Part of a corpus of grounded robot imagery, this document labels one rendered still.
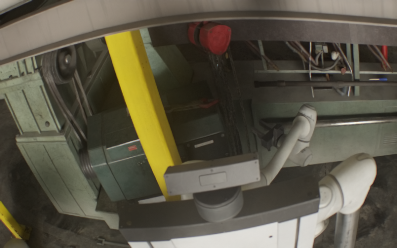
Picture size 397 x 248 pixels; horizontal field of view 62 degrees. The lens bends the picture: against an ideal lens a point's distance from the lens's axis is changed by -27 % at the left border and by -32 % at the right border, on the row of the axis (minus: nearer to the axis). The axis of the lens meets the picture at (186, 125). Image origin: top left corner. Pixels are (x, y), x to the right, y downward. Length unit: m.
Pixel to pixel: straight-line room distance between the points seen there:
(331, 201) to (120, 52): 0.90
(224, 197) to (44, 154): 2.24
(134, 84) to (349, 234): 1.00
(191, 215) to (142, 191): 1.85
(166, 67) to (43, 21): 1.37
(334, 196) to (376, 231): 1.66
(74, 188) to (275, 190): 2.37
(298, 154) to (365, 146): 1.20
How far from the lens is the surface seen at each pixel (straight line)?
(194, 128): 2.31
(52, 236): 3.27
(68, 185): 2.97
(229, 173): 0.61
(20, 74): 2.47
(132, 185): 2.48
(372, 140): 3.04
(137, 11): 1.45
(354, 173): 1.18
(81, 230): 3.17
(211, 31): 1.87
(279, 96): 2.75
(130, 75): 1.56
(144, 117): 1.66
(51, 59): 2.32
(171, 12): 1.43
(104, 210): 2.81
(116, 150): 2.30
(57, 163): 2.81
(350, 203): 1.22
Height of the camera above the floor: 2.31
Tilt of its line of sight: 40 degrees down
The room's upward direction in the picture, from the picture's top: 17 degrees counter-clockwise
